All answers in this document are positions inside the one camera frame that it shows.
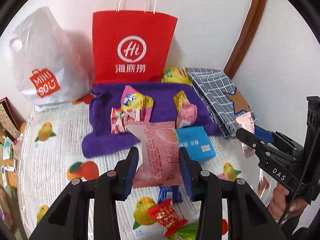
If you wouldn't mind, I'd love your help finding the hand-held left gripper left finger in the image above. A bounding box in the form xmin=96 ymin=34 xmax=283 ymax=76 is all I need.
xmin=29 ymin=146 xmax=139 ymax=240

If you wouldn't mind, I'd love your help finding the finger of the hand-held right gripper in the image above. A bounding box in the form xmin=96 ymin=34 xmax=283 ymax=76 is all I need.
xmin=254 ymin=126 xmax=305 ymax=156
xmin=236 ymin=128 xmax=298 ymax=167

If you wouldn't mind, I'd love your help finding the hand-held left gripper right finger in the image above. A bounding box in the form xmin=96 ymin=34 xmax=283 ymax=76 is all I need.
xmin=179 ymin=147 xmax=285 ymax=240

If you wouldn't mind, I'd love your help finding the pale pink snack packet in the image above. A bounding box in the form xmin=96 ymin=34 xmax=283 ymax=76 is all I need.
xmin=235 ymin=112 xmax=256 ymax=159

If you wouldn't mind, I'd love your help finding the blue snack packet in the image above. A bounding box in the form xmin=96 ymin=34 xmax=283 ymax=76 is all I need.
xmin=157 ymin=185 xmax=183 ymax=204

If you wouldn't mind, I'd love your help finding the pink peach snack packet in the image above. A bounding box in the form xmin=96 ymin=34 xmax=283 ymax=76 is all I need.
xmin=127 ymin=120 xmax=183 ymax=189

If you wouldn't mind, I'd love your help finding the green snack packet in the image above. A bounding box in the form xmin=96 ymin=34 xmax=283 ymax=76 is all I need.
xmin=166 ymin=222 xmax=200 ymax=240

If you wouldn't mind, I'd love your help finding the red white snack packet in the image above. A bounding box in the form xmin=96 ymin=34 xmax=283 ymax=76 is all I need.
xmin=111 ymin=107 xmax=141 ymax=133

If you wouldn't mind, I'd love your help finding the pink round snack packet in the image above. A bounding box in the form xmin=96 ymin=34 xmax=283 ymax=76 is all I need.
xmin=176 ymin=103 xmax=198 ymax=128

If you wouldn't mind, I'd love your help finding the pink yellow snack packet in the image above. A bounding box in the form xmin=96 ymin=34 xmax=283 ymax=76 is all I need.
xmin=121 ymin=85 xmax=153 ymax=122

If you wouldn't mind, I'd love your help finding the person's right forearm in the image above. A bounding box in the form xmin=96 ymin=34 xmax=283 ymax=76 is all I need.
xmin=281 ymin=214 xmax=317 ymax=240

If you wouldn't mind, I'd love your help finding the person's right hand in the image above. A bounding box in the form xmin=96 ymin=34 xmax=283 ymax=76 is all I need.
xmin=268 ymin=179 xmax=309 ymax=222

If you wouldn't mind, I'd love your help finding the blue snack box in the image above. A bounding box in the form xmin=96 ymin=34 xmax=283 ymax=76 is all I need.
xmin=175 ymin=126 xmax=217 ymax=163

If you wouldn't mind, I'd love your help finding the purple towel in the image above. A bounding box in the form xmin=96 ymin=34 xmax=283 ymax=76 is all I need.
xmin=81 ymin=81 xmax=222 ymax=158

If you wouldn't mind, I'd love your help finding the grey checked cloth with star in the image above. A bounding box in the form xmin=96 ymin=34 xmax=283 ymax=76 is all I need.
xmin=185 ymin=67 xmax=258 ymax=139

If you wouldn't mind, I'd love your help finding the fruit print tablecloth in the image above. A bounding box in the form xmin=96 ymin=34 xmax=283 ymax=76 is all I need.
xmin=17 ymin=94 xmax=283 ymax=240

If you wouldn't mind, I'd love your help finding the yellow chips bag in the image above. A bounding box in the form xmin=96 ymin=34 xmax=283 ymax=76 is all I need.
xmin=160 ymin=66 xmax=190 ymax=83

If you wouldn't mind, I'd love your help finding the brown patterned box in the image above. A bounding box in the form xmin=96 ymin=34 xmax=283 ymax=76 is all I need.
xmin=0 ymin=97 xmax=27 ymax=133

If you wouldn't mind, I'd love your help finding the white plastic bag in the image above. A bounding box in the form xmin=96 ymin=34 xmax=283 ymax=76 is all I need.
xmin=9 ymin=6 xmax=97 ymax=112

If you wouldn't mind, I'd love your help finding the red paper bag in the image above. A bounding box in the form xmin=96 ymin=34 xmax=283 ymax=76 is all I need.
xmin=92 ymin=0 xmax=178 ymax=84

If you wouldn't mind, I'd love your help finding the black cable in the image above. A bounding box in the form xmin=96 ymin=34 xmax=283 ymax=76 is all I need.
xmin=276 ymin=127 xmax=310 ymax=228

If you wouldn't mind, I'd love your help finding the brown wooden door frame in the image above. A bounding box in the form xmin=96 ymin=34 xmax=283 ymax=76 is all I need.
xmin=223 ymin=0 xmax=271 ymax=80

